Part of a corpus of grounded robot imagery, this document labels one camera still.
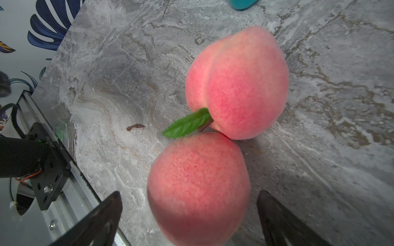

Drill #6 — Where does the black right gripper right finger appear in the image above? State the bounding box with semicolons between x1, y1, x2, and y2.
257;190;330;246

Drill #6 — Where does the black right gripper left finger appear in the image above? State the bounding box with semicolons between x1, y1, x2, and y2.
51;191;123;246

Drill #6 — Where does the pink peach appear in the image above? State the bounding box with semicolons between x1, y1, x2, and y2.
147;132;251;246
162;25;290;141

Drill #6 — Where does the teal plastic basket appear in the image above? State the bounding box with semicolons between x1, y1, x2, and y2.
228;0;258;10

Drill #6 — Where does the aluminium front rail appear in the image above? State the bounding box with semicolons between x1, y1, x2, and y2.
17;91;130;246

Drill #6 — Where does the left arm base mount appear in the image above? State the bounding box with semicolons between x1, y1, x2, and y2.
1;104;71;211

